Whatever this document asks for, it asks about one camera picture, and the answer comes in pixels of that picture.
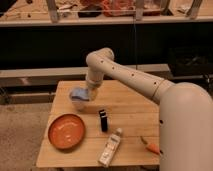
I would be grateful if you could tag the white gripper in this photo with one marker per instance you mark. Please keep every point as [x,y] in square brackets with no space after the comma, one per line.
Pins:
[92,93]

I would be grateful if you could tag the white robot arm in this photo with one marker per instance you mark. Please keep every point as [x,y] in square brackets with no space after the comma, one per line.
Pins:
[185,112]

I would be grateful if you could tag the white ceramic cup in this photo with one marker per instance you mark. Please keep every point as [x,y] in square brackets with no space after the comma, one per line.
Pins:
[79,104]

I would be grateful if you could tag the wooden table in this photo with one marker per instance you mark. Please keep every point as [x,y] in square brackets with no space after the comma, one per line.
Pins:
[116,106]

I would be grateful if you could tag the orange plate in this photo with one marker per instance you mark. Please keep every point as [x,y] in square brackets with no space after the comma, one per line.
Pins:
[66,131]

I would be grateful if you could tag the white plastic bottle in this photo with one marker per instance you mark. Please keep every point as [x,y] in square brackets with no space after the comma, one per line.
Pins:
[110,148]

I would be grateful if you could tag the long wooden shelf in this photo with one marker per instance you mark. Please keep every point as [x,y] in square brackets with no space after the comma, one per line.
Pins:
[51,76]

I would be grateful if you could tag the orange carrot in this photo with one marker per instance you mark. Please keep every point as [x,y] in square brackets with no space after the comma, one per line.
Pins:
[150,146]

